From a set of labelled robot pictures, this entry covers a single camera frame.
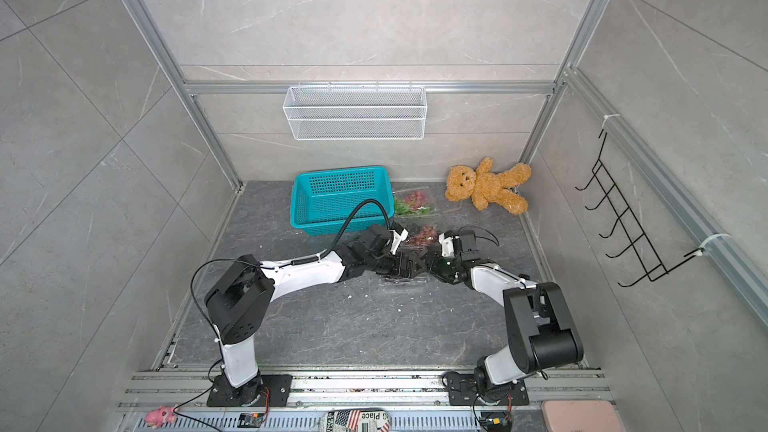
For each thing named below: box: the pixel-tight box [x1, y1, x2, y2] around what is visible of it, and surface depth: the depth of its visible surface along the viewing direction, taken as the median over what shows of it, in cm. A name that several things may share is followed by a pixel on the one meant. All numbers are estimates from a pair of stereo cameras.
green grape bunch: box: [394, 198, 436, 215], surface depth 107 cm
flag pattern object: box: [320, 409, 391, 432], surface depth 69 cm
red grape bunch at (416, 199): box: [403, 191, 428, 210], surface depth 109 cm
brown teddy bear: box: [445, 156, 532, 215], surface depth 112 cm
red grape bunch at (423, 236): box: [408, 226, 438, 247], surface depth 99 cm
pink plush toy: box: [144, 405, 178, 429], surface depth 70 cm
